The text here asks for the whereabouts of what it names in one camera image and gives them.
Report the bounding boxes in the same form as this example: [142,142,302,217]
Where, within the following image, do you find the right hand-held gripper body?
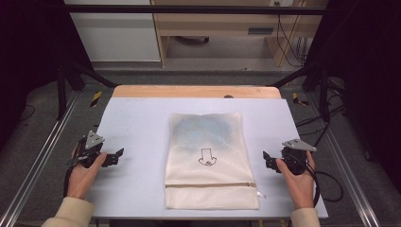
[280,138,318,176]

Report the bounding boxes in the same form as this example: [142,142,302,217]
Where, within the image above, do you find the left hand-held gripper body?
[73,130,110,169]

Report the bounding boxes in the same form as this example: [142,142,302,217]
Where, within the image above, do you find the cream mesh zipper laundry bag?
[164,112,267,211]

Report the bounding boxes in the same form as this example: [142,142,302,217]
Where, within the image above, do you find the person's left hand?
[65,151,109,201]

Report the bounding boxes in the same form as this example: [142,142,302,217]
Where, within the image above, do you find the person's right hand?
[275,150,317,210]

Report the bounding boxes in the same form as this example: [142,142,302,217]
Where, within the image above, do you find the white table mat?
[60,96,329,220]

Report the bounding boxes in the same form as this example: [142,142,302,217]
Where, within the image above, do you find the yellow black tape strip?
[90,90,104,109]
[291,92,310,107]

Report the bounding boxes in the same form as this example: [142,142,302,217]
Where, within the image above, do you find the black metal stand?
[56,59,120,121]
[270,59,333,123]

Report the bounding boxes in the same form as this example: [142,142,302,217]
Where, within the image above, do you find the black curtain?
[0,0,95,149]
[304,0,401,193]

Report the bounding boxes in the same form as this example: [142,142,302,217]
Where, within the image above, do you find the white cabinet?
[63,0,162,63]

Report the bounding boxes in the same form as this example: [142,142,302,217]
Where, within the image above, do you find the light wooden desk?
[150,0,329,68]

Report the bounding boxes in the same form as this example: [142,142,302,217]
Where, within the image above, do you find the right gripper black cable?
[303,163,322,208]

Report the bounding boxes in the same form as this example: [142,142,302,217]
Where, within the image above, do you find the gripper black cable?
[303,163,322,208]
[61,137,88,199]

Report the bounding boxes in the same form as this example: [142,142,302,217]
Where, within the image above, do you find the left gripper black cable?
[61,137,88,199]

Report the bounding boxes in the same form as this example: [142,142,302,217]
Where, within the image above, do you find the aluminium floor rail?
[305,91,382,227]
[0,90,80,227]

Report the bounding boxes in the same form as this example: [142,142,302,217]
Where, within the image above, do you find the black floor cable loop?
[294,103,345,203]

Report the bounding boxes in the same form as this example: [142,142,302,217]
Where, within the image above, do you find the thin black floor cable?
[18,103,36,123]

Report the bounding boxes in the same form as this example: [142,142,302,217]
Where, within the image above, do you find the black hanging desk cables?
[273,1,309,68]

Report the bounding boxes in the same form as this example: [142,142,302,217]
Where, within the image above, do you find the black horizontal frame bar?
[61,4,327,16]

